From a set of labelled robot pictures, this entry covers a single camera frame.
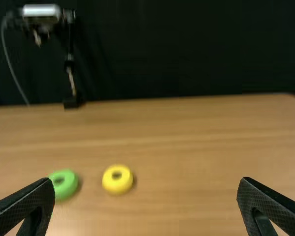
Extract yellow ring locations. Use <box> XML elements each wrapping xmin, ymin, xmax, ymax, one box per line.
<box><xmin>102</xmin><ymin>164</ymin><xmax>134</xmax><ymax>196</ymax></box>

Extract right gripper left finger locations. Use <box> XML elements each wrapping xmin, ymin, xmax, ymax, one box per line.
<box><xmin>0</xmin><ymin>177</ymin><xmax>56</xmax><ymax>236</ymax></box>

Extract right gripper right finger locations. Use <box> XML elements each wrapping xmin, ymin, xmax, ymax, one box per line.
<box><xmin>236</xmin><ymin>177</ymin><xmax>295</xmax><ymax>236</ymax></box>

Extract grey cable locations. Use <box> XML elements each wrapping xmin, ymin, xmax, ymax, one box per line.
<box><xmin>0</xmin><ymin>11</ymin><xmax>30</xmax><ymax>107</ymax></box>

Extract light green ring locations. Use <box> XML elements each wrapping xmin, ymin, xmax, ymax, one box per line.
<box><xmin>48</xmin><ymin>169</ymin><xmax>80</xmax><ymax>203</ymax></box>

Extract mounted camera box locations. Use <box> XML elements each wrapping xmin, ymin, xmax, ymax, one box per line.
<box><xmin>21</xmin><ymin>3</ymin><xmax>63</xmax><ymax>26</ymax></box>

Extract black clamp stand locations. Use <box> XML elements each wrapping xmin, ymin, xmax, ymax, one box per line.
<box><xmin>27</xmin><ymin>8</ymin><xmax>86</xmax><ymax>110</ymax></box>

